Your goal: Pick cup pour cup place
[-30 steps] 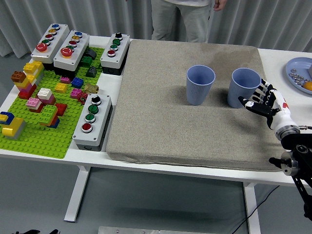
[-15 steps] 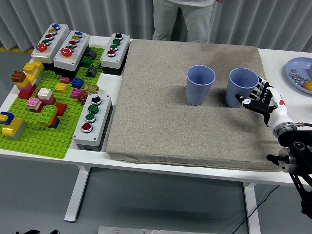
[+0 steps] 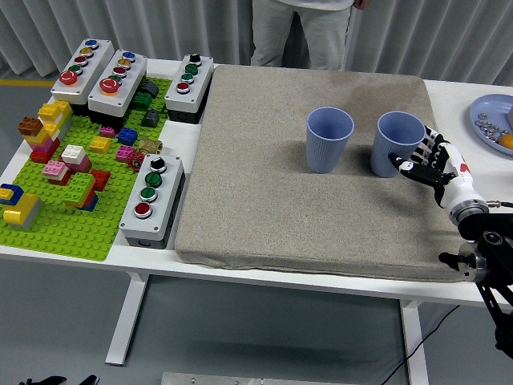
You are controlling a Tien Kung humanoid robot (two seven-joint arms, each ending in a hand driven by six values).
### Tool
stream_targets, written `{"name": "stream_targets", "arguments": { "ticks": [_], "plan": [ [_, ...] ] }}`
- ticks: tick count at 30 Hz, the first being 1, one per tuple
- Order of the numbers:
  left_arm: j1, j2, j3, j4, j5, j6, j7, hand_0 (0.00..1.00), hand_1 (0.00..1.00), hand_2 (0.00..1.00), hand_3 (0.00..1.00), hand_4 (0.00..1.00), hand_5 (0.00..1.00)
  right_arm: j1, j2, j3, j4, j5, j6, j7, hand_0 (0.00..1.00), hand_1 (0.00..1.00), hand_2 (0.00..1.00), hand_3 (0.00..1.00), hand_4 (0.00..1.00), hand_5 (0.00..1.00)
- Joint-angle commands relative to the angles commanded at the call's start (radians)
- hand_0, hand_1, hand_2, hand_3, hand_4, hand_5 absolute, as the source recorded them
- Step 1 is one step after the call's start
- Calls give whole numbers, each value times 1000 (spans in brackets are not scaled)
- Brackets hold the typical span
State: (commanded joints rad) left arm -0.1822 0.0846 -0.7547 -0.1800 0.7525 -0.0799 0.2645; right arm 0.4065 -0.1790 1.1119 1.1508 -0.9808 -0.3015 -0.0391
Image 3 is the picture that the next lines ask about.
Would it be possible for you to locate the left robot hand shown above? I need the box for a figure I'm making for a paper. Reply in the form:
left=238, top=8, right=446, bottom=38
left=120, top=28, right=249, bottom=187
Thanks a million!
left=23, top=374, right=99, bottom=385

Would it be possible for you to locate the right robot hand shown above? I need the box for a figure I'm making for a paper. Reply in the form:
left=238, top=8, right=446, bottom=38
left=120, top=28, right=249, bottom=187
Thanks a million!
left=387, top=124, right=484, bottom=213

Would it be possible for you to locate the blue ribbed cup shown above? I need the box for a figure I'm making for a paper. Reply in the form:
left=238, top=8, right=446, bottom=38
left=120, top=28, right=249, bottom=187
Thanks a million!
left=369, top=111, right=426, bottom=179
left=306, top=106, right=355, bottom=174

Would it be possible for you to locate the person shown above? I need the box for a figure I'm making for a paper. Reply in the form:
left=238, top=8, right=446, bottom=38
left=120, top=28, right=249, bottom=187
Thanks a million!
left=250, top=0, right=374, bottom=71

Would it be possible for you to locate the blue plate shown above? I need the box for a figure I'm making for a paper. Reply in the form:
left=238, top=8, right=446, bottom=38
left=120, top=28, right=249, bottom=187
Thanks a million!
left=468, top=93, right=513, bottom=156

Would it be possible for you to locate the white table leg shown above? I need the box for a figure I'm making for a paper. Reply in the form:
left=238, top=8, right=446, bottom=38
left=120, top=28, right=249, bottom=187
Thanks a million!
left=398, top=298, right=430, bottom=385
left=104, top=272, right=151, bottom=367

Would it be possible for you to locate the green studded baseplate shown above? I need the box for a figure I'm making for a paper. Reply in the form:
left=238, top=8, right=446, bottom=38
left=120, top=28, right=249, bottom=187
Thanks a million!
left=0, top=75, right=173, bottom=262

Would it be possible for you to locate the blue yellow grey brick stack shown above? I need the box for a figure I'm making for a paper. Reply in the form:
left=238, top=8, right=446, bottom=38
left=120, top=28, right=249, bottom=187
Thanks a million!
left=0, top=183, right=43, bottom=232

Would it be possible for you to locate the four-button control box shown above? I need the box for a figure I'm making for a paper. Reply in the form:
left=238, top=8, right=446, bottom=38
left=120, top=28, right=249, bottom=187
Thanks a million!
left=119, top=153, right=188, bottom=250
left=164, top=54, right=215, bottom=124

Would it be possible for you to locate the green orange blue brick stack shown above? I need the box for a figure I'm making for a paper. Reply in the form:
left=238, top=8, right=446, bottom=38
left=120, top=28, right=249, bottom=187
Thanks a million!
left=62, top=172, right=99, bottom=213

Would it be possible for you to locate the grey-brown mat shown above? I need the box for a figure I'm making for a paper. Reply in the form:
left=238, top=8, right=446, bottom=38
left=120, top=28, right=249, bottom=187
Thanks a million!
left=175, top=64, right=474, bottom=284

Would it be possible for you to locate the grey pleated curtain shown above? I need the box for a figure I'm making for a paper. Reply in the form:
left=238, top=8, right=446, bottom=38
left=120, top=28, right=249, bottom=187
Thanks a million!
left=0, top=0, right=513, bottom=87

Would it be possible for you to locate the red toy brick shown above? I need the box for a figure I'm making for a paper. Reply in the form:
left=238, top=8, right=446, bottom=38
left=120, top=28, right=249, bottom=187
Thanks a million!
left=90, top=169, right=112, bottom=192

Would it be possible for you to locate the pink white red brick stack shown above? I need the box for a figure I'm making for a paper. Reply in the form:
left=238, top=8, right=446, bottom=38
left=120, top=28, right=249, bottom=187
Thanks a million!
left=42, top=159, right=72, bottom=186

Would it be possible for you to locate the magenta toy brick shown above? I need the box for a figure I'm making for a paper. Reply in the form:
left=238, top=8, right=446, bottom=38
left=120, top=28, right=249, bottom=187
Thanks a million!
left=115, top=144, right=136, bottom=163

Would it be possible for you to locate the yellow toy brick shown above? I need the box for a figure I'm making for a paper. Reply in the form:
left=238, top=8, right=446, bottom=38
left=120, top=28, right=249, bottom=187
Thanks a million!
left=90, top=136, right=111, bottom=155

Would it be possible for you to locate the grey sloped toy brick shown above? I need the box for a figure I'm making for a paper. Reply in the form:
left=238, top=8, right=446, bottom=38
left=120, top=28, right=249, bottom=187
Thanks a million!
left=140, top=108, right=160, bottom=128

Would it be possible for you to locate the dark green toy brick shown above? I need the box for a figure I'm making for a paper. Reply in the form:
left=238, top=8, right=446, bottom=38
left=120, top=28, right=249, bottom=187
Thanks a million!
left=131, top=91, right=152, bottom=111

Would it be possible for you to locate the five-button control box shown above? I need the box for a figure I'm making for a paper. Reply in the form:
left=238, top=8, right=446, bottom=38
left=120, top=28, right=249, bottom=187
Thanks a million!
left=87, top=49, right=148, bottom=129
left=50, top=38, right=115, bottom=117

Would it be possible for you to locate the brown yellow red brick stack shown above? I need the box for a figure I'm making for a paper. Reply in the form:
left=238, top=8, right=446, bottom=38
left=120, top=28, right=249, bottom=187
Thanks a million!
left=18, top=116, right=61, bottom=164

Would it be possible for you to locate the brass pipe fitting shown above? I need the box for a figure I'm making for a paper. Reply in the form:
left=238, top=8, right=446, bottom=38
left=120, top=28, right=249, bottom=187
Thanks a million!
left=139, top=138, right=164, bottom=156

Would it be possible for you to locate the blue toy brick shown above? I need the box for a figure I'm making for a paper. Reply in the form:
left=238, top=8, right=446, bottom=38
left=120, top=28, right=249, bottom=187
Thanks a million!
left=117, top=126, right=139, bottom=146

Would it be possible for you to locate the yellow white green brick stack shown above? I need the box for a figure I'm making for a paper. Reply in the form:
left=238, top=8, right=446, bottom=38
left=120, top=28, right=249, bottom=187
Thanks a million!
left=38, top=99, right=74, bottom=140

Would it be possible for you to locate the black floor cable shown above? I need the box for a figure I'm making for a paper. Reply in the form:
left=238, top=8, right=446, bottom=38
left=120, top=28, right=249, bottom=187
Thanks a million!
left=378, top=304, right=461, bottom=385

